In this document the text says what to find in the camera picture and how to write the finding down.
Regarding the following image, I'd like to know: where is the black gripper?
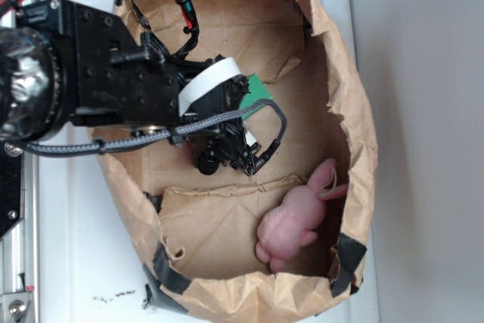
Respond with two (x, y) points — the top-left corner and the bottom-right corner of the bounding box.
(178, 56), (260, 175)

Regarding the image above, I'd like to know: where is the green rectangular block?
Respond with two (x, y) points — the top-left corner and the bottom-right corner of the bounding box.
(239, 73), (273, 110)

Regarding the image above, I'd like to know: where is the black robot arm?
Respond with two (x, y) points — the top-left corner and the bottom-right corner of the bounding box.
(1, 0), (271, 175)

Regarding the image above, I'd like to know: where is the brown paper bag bin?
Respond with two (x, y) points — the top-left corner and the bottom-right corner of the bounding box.
(99, 0), (378, 322)

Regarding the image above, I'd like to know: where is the pink plush bunny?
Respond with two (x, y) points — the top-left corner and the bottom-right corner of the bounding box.
(255, 158), (349, 273)

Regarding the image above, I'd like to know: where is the black mounting plate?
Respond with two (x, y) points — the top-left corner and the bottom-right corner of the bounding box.
(1, 141), (24, 240)

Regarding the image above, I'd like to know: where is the aluminium frame rail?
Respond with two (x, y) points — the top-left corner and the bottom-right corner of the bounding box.
(0, 0), (41, 323)

